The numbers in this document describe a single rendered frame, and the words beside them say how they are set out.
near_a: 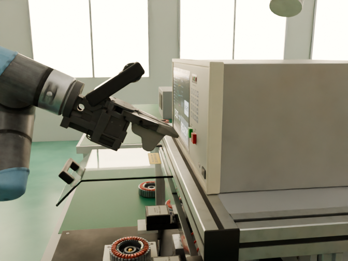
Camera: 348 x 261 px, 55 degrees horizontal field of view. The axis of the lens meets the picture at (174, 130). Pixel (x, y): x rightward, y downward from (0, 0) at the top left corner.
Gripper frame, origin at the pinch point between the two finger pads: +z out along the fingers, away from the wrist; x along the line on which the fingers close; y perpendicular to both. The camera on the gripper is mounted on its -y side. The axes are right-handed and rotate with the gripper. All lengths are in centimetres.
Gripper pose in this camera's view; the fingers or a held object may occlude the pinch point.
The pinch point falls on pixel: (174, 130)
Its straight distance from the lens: 64.2
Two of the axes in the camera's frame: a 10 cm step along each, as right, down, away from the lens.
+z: 9.0, 3.9, 2.1
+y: -4.2, 9.0, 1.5
